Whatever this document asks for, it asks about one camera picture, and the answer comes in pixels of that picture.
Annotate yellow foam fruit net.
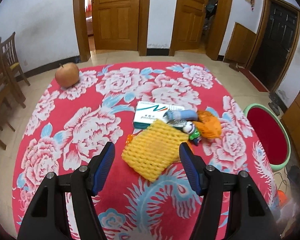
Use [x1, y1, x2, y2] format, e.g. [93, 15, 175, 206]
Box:
[121, 120, 189, 182]

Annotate middle wooden door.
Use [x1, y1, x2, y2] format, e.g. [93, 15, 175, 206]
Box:
[173, 0, 208, 50]

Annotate orange cloth bundle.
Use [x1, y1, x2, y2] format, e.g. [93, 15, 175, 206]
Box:
[193, 110, 222, 139]

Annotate green toy figure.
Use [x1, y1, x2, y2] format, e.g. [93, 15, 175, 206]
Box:
[183, 121, 202, 146]

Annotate low wooden wall panel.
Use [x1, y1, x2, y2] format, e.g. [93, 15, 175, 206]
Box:
[224, 22, 256, 66]

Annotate dark slippers by wall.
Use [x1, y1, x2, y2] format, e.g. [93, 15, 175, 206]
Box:
[268, 92, 287, 116]

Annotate left wooden door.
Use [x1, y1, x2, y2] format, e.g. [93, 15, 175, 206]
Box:
[92, 0, 140, 50]

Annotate red basin green rim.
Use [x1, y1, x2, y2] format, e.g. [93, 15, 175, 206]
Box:
[243, 103, 291, 172]

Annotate white teal medicine box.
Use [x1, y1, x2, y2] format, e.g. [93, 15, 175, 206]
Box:
[133, 101, 185, 129]

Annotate apple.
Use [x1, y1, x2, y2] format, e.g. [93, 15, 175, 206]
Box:
[55, 62, 79, 88]

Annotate dark entrance door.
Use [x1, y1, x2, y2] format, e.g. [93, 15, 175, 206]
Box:
[250, 1, 299, 90]

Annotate red door mat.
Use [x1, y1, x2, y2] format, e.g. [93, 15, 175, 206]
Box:
[239, 68, 269, 92]

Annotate wooden door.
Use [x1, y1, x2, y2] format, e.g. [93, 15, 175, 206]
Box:
[173, 0, 208, 50]
[92, 0, 140, 50]

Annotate blue curved tube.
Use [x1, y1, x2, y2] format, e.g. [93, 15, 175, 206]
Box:
[163, 109, 198, 123]

